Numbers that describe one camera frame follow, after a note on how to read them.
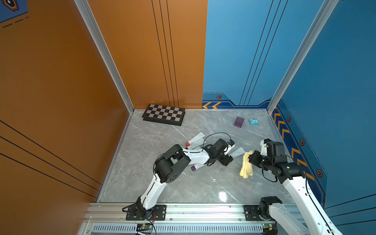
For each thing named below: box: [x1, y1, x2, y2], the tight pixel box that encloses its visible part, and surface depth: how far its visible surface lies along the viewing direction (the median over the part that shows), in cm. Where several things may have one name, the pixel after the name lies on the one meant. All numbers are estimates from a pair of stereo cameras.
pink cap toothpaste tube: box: [185, 131, 206, 147], surface depth 102 cm
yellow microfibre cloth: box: [239, 150, 255, 179], surface depth 77 cm
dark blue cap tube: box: [228, 146, 246, 159], surface depth 96 cm
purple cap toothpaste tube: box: [190, 163, 207, 172], surface depth 89 cm
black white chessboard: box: [141, 103, 186, 126], surface depth 115 cm
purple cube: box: [234, 116, 245, 129], surface depth 111 cm
